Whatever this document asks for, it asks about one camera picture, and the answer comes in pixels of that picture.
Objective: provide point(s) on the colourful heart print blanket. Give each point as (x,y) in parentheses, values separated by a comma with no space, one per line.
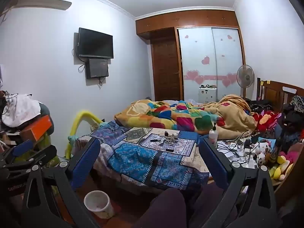
(166,116)

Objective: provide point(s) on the small black wall monitor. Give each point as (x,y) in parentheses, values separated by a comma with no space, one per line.
(97,68)

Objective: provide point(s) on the orange box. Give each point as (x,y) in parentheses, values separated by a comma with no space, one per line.
(40,125)

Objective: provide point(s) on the person's right leg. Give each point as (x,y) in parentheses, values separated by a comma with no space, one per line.
(209,201)

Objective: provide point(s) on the white pump bottle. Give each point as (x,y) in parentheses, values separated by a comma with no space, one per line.
(213,135)

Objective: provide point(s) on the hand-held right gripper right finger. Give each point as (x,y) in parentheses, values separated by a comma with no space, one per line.
(213,163)

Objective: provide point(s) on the dark grey bag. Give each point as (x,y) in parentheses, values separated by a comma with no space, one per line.
(46,110)

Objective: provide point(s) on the pile of dark clothes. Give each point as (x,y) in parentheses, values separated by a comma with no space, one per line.
(289,121)

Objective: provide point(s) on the white cloth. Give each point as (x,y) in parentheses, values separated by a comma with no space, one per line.
(21,109)

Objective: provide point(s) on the brown wooden door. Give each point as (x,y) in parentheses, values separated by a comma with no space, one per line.
(166,68)

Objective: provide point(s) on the spotted dog plush toy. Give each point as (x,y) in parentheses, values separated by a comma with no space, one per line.
(262,147)

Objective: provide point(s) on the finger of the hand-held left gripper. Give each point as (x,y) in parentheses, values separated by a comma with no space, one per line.
(22,147)
(40,159)

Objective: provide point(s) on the white standing fan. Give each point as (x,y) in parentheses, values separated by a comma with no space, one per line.
(245,76)

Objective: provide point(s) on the small white cabinet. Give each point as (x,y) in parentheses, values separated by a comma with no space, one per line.
(207,95)

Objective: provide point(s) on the blue patchwork quilt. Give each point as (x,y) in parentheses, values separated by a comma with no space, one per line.
(133,156)

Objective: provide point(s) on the wooden wardrobe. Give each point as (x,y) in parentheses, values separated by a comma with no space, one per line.
(185,17)

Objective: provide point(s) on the person's left leg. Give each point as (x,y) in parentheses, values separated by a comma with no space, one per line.
(163,209)

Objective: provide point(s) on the white paper roll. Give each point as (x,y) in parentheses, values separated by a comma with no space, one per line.
(166,133)

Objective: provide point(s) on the red flower plush cushion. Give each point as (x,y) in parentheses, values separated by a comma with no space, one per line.
(266,120)

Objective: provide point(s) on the yellow plush toy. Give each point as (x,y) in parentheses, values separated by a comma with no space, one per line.
(282,167)

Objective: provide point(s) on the yellow foam tube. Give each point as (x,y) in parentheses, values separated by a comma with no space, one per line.
(71,133)

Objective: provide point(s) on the purple tube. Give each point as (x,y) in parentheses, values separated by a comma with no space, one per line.
(154,140)

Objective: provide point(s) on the white heart sticker sliding door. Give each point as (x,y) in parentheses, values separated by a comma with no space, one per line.
(197,52)
(228,52)

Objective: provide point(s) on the wooden bed headboard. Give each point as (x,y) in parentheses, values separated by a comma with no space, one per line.
(273,92)

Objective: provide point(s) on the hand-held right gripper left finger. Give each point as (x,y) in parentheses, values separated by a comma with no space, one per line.
(85,161)

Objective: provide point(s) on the person's leg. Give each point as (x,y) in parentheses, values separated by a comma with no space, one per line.
(163,209)
(209,201)

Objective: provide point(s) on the black wall television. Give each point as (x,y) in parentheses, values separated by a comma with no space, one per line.
(95,42)

